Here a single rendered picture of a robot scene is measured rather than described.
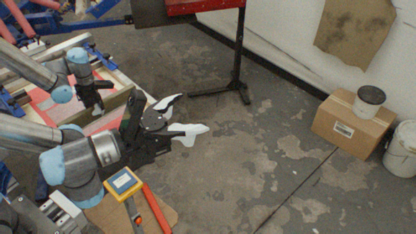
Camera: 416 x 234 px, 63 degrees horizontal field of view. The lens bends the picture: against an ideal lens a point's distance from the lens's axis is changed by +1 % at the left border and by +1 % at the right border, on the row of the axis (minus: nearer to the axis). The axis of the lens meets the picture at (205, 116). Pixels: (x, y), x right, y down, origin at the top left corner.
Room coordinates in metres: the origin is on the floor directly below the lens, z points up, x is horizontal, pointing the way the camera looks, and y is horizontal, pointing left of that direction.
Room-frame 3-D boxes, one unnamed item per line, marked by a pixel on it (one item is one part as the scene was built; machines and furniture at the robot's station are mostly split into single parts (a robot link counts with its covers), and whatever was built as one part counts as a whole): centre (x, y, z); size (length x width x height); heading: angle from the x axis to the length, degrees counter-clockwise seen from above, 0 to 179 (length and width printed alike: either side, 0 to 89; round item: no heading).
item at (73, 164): (0.42, 0.29, 1.65); 0.11 x 0.08 x 0.09; 117
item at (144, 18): (2.22, 0.75, 0.91); 1.34 x 0.40 x 0.08; 104
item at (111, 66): (1.66, 0.64, 0.98); 0.30 x 0.05 x 0.07; 44
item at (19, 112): (1.28, 1.04, 0.98); 0.30 x 0.05 x 0.07; 44
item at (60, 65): (1.04, 0.60, 1.39); 0.11 x 0.11 x 0.08; 27
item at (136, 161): (1.09, 0.47, 0.74); 0.45 x 0.03 x 0.43; 134
